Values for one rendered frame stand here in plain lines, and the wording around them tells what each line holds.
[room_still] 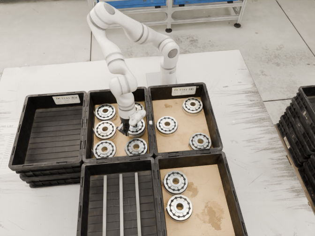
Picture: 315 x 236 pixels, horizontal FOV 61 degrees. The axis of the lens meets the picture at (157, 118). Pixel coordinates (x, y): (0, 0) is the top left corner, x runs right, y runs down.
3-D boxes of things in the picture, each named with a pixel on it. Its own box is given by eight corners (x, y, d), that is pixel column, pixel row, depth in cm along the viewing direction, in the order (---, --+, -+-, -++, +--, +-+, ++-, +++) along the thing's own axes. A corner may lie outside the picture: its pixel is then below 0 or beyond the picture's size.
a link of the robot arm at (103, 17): (98, -6, 103) (143, 18, 122) (84, 10, 109) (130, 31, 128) (102, 12, 100) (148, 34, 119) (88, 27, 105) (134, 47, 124)
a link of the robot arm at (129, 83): (139, 84, 97) (128, 53, 101) (116, 91, 95) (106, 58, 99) (138, 92, 103) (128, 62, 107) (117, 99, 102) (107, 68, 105)
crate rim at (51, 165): (27, 98, 133) (25, 94, 131) (87, 93, 134) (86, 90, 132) (9, 171, 109) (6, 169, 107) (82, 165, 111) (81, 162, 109)
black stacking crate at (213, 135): (147, 101, 144) (147, 86, 135) (201, 97, 146) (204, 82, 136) (154, 168, 121) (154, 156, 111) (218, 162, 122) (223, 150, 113)
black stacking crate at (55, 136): (35, 109, 140) (26, 95, 131) (91, 105, 142) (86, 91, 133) (19, 180, 117) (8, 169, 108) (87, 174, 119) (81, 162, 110)
